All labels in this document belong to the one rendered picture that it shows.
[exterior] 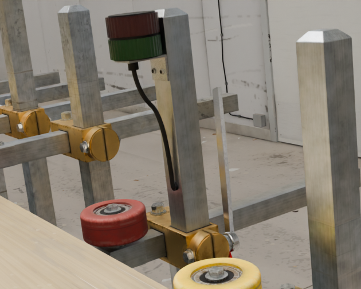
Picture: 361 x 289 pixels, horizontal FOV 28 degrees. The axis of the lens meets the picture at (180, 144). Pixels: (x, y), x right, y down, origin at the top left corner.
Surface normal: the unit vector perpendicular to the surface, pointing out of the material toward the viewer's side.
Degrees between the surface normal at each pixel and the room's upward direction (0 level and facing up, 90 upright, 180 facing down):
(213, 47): 90
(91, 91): 90
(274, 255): 0
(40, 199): 90
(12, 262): 0
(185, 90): 90
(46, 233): 0
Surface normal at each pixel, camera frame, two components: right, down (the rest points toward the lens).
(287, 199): 0.55, 0.14
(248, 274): -0.11, -0.97
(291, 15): -0.83, 0.22
